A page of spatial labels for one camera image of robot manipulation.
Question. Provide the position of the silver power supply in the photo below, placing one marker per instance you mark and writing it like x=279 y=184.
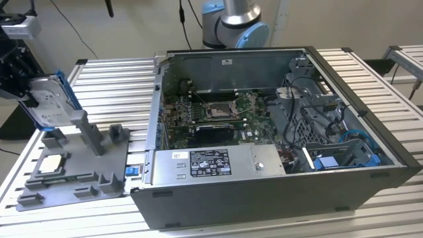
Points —
x=237 y=163

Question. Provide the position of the silver CPU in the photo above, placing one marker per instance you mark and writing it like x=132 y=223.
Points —
x=51 y=164

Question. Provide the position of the locking lever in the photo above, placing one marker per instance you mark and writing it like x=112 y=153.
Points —
x=200 y=97

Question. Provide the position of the green motherboard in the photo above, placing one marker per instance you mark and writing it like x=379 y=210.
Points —
x=253 y=129

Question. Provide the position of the hard disk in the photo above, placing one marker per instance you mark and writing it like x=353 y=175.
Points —
x=49 y=104

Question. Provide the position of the small black box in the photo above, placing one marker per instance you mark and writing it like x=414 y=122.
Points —
x=378 y=67

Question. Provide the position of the grey parts rack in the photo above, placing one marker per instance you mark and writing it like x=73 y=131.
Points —
x=85 y=168

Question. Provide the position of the open black PC case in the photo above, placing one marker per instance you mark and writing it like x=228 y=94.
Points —
x=251 y=205

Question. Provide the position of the large black box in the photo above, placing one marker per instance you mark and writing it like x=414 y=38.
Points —
x=16 y=124

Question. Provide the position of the metal slat side table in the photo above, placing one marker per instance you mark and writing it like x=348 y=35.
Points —
x=407 y=58

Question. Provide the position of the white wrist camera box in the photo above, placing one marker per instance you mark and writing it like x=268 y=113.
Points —
x=21 y=27

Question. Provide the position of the black antenna rod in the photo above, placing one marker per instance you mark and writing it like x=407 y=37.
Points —
x=109 y=8

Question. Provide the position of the small blue case latch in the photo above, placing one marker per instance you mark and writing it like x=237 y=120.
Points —
x=131 y=171

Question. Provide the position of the black graphics card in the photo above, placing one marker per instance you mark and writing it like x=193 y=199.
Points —
x=212 y=134

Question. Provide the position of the CPU socket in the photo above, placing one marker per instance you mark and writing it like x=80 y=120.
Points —
x=219 y=109

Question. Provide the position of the grey disk bay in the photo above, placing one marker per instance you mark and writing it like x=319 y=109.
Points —
x=343 y=148

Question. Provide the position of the grey metal drive cage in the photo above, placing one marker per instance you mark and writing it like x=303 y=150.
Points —
x=316 y=106

